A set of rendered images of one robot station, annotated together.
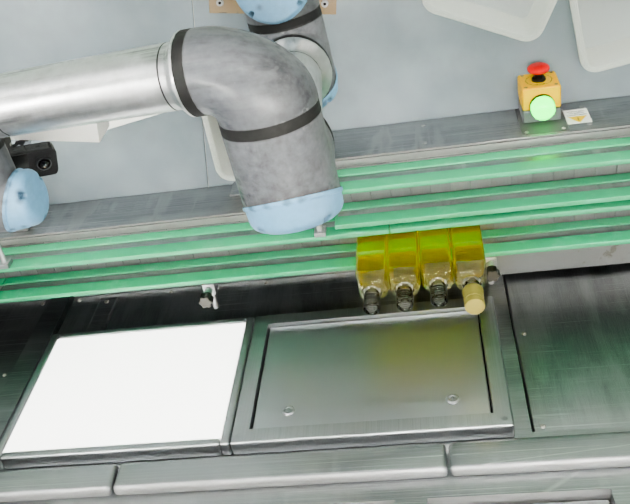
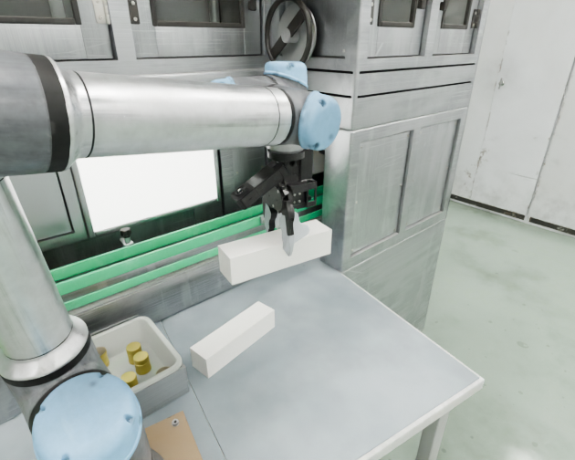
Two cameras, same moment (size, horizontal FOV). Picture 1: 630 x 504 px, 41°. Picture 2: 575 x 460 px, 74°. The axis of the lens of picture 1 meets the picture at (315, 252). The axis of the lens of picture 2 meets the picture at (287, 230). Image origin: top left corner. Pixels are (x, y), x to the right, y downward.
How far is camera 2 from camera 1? 0.84 m
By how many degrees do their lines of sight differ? 34
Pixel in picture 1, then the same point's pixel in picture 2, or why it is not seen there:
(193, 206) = (162, 296)
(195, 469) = not seen: hidden behind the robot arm
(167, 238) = (170, 264)
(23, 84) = (245, 99)
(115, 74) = (141, 87)
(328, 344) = not seen: hidden behind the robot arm
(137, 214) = (199, 278)
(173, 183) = (186, 313)
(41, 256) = (245, 231)
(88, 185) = (241, 292)
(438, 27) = not seen: outside the picture
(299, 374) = (26, 187)
